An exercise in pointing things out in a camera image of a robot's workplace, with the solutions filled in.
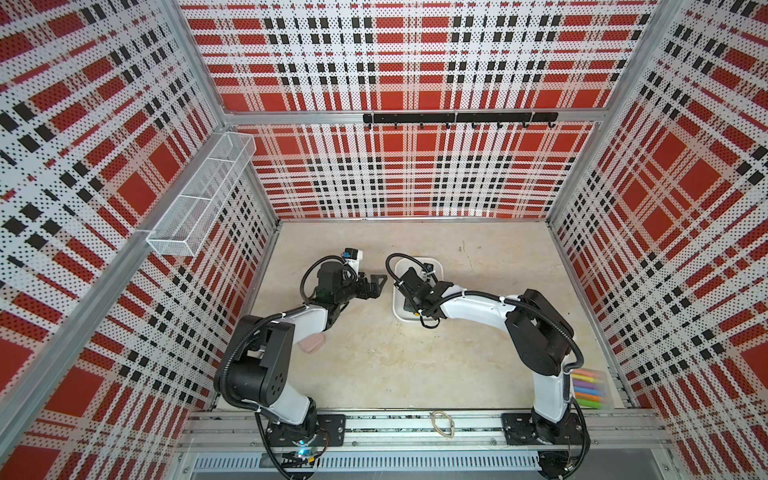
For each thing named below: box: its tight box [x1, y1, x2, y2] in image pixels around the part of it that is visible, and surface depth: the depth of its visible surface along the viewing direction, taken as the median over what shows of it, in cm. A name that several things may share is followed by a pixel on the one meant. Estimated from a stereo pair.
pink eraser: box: [297, 333, 326, 354], surface depth 88 cm
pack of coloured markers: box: [571, 368, 615, 411], surface depth 81 cm
